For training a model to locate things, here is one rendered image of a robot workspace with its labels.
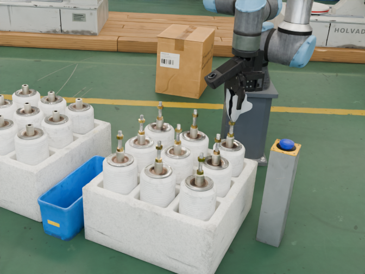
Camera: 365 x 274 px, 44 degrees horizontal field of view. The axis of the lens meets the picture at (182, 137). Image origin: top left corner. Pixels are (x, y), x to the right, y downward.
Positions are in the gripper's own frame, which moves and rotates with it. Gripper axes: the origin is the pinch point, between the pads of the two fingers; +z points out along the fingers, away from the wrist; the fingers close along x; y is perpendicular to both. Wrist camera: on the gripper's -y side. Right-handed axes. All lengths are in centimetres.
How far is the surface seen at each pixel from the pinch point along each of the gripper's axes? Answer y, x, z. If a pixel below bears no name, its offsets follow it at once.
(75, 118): -38, 36, 11
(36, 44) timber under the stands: -30, 201, 32
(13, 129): -58, 31, 10
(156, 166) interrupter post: -25.7, -7.5, 7.3
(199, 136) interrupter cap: -5.4, 8.1, 9.4
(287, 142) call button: 8.8, -16.0, 1.6
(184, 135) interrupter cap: -9.6, 9.9, 9.2
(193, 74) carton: 33, 92, 22
